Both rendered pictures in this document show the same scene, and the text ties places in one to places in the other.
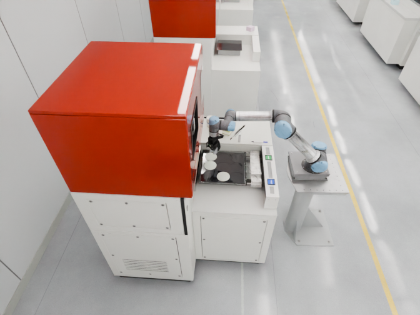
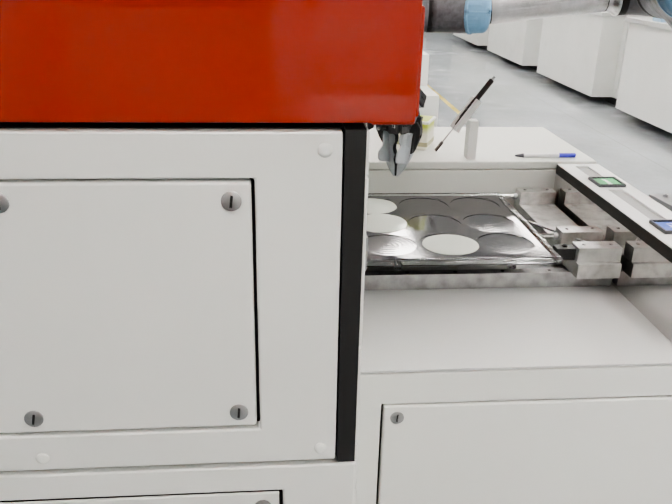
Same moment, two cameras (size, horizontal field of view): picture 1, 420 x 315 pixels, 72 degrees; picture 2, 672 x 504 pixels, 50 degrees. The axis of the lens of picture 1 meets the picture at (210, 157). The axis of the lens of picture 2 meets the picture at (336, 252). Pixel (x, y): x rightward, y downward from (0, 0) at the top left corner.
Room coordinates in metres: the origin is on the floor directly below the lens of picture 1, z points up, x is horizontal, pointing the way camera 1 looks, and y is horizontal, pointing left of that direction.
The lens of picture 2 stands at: (0.38, 0.30, 1.38)
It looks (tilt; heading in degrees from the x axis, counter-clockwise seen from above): 22 degrees down; 350
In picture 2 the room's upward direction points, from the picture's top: 1 degrees clockwise
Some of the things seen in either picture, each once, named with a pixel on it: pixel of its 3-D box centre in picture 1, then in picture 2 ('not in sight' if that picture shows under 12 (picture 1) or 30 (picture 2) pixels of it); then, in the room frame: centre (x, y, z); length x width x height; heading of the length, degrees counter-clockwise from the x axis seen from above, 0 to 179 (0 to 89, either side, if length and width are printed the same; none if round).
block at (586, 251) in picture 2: (256, 181); (596, 251); (1.49, -0.36, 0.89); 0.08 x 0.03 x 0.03; 86
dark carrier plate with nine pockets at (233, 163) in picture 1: (223, 166); (434, 224); (1.65, -0.11, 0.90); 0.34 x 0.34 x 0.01; 86
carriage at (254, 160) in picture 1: (255, 169); (561, 235); (1.65, -0.37, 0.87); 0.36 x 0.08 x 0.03; 176
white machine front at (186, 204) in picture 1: (192, 172); (327, 195); (1.47, 0.13, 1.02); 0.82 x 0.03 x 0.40; 176
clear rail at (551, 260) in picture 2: (222, 183); (458, 261); (1.47, -0.10, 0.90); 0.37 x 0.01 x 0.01; 86
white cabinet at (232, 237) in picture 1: (233, 197); (456, 411); (1.72, -0.22, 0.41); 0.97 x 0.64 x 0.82; 176
